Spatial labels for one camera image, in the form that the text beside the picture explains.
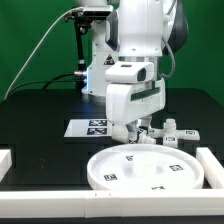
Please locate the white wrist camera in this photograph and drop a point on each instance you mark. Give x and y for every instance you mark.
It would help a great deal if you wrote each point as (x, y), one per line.
(130, 72)

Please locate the white frame right rail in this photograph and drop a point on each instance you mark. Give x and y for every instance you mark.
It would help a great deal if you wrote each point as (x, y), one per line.
(213, 170)

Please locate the white cross table base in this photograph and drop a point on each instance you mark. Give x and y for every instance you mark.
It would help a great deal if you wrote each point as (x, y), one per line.
(170, 135)

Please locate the white round table top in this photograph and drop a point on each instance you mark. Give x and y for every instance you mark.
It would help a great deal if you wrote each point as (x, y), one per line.
(144, 167)

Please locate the white marker sheet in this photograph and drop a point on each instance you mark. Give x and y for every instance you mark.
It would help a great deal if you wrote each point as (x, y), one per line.
(88, 128)

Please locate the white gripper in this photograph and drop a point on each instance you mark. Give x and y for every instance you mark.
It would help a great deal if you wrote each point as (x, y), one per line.
(126, 103)

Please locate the white frame rail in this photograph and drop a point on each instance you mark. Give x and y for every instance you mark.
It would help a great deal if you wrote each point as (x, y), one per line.
(5, 162)
(89, 204)
(213, 170)

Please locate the white frame front rail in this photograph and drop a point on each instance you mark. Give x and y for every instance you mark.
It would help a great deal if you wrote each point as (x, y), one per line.
(89, 204)

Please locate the white frame left rail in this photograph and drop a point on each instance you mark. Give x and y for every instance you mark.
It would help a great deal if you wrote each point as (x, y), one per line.
(5, 162)

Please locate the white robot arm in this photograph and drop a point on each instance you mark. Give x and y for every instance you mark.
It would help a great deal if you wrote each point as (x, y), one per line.
(129, 38)

